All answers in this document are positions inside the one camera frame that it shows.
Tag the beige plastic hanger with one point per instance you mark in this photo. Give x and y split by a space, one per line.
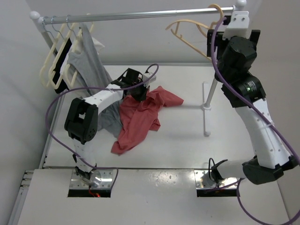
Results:
192 32

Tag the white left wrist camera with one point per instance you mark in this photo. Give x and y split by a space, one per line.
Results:
148 77

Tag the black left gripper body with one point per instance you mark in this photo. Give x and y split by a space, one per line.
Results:
137 93

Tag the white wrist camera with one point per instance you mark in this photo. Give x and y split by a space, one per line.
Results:
148 77
238 25

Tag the black garment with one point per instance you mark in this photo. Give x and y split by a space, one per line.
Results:
62 86

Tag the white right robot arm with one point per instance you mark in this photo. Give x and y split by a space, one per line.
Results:
247 96

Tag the grey t shirt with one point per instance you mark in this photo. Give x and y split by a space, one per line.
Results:
92 73

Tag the metal clothes rack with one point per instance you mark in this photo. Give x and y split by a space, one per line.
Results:
58 21

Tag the cream hanger with black garment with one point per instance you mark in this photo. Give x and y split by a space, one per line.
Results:
57 55

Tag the red t shirt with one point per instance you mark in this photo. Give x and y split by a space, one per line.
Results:
138 118

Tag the cream hanger outer left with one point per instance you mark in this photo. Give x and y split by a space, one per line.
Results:
57 45

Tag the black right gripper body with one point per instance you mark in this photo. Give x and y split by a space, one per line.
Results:
220 43

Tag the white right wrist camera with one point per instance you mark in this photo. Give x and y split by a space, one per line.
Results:
238 25

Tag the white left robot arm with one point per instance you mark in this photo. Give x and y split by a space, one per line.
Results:
82 119

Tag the cream hanger with grey shirt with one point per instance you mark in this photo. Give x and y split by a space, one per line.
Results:
68 71

